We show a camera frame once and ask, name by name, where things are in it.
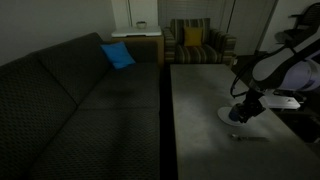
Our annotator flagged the silver table knife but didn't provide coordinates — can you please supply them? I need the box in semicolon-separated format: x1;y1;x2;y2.
230;133;270;143

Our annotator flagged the striped armchair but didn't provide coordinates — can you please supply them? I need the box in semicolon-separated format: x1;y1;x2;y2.
162;17;237;68

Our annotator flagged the yellow cushion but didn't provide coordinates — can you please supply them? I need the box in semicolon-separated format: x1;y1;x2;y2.
183;26;204;48

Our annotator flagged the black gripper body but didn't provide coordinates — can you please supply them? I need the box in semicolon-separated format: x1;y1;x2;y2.
241;89;267;120

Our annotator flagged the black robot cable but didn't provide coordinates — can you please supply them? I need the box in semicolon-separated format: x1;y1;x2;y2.
229;44;292;99

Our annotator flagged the wooden side table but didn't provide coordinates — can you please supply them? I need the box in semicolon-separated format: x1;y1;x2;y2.
111;34;165;66

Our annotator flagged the white plate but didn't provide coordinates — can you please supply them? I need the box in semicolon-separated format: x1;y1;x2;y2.
217;106;249;127

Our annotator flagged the thin black floor lamp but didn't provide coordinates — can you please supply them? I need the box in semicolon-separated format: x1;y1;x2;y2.
228;0;237;33

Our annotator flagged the white flat board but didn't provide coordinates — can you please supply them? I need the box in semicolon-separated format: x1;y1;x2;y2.
110;25;163;38

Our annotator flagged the blue cushion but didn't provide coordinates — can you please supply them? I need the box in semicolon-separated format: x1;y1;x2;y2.
99;41;137;71

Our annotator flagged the dark grey sofa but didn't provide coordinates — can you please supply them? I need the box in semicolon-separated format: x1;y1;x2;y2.
0;32;168;180

